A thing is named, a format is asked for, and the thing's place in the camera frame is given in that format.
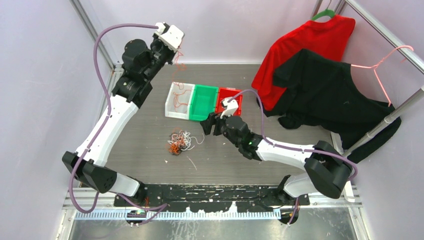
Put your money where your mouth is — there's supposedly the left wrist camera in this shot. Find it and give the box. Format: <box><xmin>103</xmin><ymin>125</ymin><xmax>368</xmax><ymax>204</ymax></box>
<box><xmin>154</xmin><ymin>22</ymin><xmax>185</xmax><ymax>53</ymax></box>

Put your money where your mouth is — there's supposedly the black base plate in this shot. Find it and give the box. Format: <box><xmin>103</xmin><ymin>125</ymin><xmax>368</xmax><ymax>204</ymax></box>
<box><xmin>113</xmin><ymin>184</ymin><xmax>311</xmax><ymax>214</ymax></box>

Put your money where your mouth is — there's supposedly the white plastic bin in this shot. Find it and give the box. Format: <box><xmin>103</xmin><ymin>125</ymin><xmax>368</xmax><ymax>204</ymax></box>
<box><xmin>164</xmin><ymin>81</ymin><xmax>195</xmax><ymax>120</ymax></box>

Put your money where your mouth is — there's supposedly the orange cable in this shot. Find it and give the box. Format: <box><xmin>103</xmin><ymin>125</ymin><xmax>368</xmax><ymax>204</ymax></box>
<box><xmin>171</xmin><ymin>82</ymin><xmax>194</xmax><ymax>110</ymax></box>
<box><xmin>172</xmin><ymin>48</ymin><xmax>188</xmax><ymax>90</ymax></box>

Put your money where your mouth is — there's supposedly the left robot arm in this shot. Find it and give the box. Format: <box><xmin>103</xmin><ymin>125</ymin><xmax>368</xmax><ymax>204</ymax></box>
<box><xmin>62</xmin><ymin>39</ymin><xmax>176</xmax><ymax>207</ymax></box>

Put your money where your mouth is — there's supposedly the black t-shirt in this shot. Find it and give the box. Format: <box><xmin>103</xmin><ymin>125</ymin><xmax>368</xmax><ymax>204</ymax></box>
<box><xmin>264</xmin><ymin>49</ymin><xmax>394</xmax><ymax>150</ymax></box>

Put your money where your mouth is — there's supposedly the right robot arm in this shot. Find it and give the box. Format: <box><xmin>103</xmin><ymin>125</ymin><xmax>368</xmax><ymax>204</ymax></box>
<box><xmin>200</xmin><ymin>112</ymin><xmax>354</xmax><ymax>206</ymax></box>

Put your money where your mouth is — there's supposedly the red t-shirt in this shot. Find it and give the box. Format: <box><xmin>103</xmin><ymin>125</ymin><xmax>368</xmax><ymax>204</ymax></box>
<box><xmin>251</xmin><ymin>15</ymin><xmax>356</xmax><ymax>117</ymax></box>

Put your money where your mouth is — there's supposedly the cable bundle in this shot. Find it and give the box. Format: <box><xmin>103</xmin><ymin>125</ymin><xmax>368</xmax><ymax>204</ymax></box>
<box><xmin>166</xmin><ymin>127</ymin><xmax>206</xmax><ymax>156</ymax></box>

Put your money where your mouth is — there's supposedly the green plastic bin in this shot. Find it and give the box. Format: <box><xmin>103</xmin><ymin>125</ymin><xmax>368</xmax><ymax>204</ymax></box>
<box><xmin>189</xmin><ymin>84</ymin><xmax>219</xmax><ymax>122</ymax></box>

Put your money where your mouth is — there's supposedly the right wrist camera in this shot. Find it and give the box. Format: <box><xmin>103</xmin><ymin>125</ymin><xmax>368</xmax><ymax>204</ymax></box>
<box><xmin>220</xmin><ymin>97</ymin><xmax>239</xmax><ymax>119</ymax></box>

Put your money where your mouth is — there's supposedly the green hanger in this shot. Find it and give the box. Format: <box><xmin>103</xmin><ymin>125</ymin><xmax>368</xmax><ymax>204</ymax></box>
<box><xmin>310</xmin><ymin>0</ymin><xmax>336</xmax><ymax>21</ymax></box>

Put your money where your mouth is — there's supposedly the red plastic bin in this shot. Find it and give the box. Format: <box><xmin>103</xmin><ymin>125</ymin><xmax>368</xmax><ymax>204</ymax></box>
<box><xmin>214</xmin><ymin>87</ymin><xmax>244</xmax><ymax>117</ymax></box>

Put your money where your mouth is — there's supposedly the pink hanger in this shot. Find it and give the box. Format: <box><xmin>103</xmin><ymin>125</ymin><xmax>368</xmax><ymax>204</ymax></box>
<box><xmin>350</xmin><ymin>45</ymin><xmax>415</xmax><ymax>108</ymax></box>

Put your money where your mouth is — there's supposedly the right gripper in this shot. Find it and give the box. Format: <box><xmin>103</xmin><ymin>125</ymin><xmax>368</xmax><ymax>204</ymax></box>
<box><xmin>200</xmin><ymin>109</ymin><xmax>241</xmax><ymax>148</ymax></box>

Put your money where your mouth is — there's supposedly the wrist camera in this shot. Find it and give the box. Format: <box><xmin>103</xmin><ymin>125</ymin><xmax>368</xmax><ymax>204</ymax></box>
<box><xmin>154</xmin><ymin>22</ymin><xmax>185</xmax><ymax>53</ymax></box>
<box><xmin>220</xmin><ymin>97</ymin><xmax>239</xmax><ymax>119</ymax></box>

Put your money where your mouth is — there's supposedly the metal clothes rack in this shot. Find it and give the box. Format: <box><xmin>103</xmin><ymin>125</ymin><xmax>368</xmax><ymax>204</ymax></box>
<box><xmin>332</xmin><ymin>0</ymin><xmax>424</xmax><ymax>157</ymax></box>

